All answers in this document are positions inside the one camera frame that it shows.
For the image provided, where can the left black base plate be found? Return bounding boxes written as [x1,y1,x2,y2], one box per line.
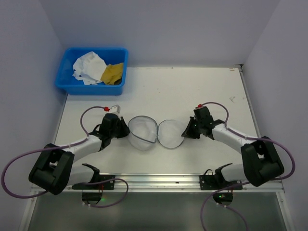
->
[72,174,116,191]

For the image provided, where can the white bra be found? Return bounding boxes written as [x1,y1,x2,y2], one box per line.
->
[72,51,107,85]

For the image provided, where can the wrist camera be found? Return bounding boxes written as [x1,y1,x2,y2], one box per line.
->
[108,105,121,115]
[194,104,208,112]

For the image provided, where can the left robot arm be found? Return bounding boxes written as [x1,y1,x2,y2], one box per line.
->
[28,113,129,195]

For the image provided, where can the blue plastic bin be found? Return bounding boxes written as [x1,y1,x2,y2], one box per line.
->
[55,47,128,96]

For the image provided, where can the aluminium mounting rail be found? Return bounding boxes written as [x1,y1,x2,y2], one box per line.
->
[47,173,284,195]

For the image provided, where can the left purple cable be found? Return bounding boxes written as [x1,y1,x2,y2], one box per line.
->
[0,105,129,208]

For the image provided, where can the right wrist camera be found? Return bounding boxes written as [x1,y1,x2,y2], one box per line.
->
[194,104,208,112]

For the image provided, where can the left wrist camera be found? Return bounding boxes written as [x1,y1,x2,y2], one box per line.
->
[108,105,121,115]

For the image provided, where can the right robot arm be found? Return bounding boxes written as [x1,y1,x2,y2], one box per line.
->
[182,106,284,189]

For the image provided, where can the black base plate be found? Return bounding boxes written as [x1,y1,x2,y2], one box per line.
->
[199,169,243,190]
[72,174,116,191]

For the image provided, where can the white mesh laundry bag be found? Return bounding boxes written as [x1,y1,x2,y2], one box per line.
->
[128,115,185,151]

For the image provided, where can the yellow bra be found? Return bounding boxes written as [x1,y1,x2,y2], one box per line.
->
[100,63,124,85]

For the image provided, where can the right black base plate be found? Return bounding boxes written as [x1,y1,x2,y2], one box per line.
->
[199,169,243,190]

